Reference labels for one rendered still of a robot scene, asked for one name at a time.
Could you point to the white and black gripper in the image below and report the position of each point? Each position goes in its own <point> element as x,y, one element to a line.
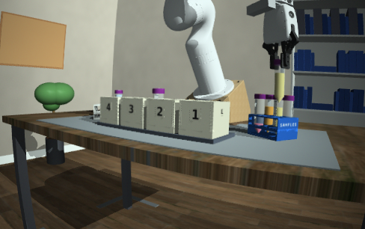
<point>279,24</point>

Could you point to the purple tube cap with white dot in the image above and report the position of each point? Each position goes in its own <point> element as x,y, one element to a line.
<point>158,93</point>

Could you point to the white tube rack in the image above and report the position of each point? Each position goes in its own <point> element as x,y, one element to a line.
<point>95,112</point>

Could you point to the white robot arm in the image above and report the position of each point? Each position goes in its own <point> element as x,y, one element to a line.
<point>182,14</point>

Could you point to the blue tube rack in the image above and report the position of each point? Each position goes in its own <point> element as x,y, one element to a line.
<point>286,129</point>

